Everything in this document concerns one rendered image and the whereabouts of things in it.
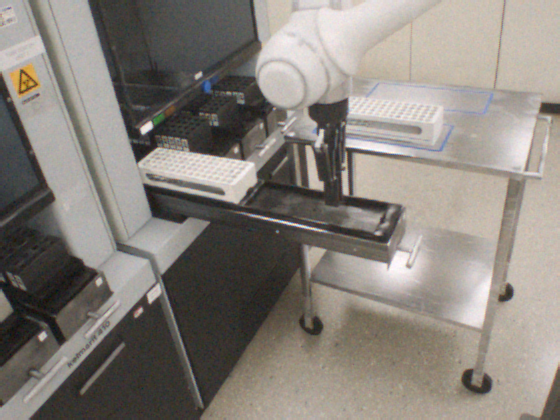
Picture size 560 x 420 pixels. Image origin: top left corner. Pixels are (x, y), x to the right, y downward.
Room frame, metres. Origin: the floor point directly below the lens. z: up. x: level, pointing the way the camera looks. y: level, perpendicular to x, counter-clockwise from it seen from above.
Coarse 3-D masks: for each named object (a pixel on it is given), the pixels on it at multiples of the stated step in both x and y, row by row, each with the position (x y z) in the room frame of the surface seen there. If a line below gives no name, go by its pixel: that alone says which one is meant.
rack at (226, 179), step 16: (144, 160) 1.13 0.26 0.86; (160, 160) 1.11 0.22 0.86; (176, 160) 1.10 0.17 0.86; (192, 160) 1.09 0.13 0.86; (208, 160) 1.07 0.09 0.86; (224, 160) 1.06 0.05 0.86; (144, 176) 1.09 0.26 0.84; (160, 176) 1.11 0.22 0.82; (176, 176) 1.03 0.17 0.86; (192, 176) 1.01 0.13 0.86; (208, 176) 1.00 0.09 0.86; (224, 176) 0.99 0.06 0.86; (240, 176) 0.97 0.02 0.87; (256, 176) 1.02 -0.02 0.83; (192, 192) 1.01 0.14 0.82; (208, 192) 0.99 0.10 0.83; (224, 192) 1.01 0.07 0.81; (240, 192) 0.95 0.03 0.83
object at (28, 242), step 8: (32, 232) 0.86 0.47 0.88; (24, 240) 0.84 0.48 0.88; (32, 240) 0.84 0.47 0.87; (16, 248) 0.81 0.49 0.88; (24, 248) 0.82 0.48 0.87; (0, 256) 0.80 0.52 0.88; (8, 256) 0.79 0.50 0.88; (16, 256) 0.80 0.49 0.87; (0, 264) 0.77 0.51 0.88; (0, 272) 0.77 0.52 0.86; (8, 280) 0.77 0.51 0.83
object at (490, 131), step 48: (384, 96) 1.37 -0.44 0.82; (432, 96) 1.32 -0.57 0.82; (480, 96) 1.27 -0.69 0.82; (528, 96) 1.22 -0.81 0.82; (288, 144) 1.22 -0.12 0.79; (384, 144) 1.09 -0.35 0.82; (480, 144) 1.01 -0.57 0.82; (528, 144) 0.98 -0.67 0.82; (432, 240) 1.30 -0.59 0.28; (480, 240) 1.26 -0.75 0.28; (336, 288) 1.17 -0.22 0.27; (384, 288) 1.12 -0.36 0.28; (432, 288) 1.08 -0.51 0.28; (480, 288) 1.05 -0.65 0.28; (480, 384) 0.87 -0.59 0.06
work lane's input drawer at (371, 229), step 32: (160, 192) 1.06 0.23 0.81; (256, 192) 0.98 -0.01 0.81; (288, 192) 0.97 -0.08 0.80; (320, 192) 0.93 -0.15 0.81; (224, 224) 0.94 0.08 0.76; (256, 224) 0.89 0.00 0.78; (288, 224) 0.85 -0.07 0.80; (320, 224) 0.82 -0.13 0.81; (352, 224) 0.81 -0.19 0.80; (384, 224) 0.78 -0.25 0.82; (384, 256) 0.73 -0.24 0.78; (416, 256) 0.74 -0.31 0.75
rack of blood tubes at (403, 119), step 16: (352, 112) 1.17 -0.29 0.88; (368, 112) 1.16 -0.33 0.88; (384, 112) 1.15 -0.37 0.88; (400, 112) 1.13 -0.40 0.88; (416, 112) 1.12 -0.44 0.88; (432, 112) 1.11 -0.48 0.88; (352, 128) 1.16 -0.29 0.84; (368, 128) 1.14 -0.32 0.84; (384, 128) 1.16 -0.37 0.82; (400, 128) 1.15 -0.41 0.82; (416, 128) 1.13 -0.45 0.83; (432, 128) 1.04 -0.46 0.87; (432, 144) 1.04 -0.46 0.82
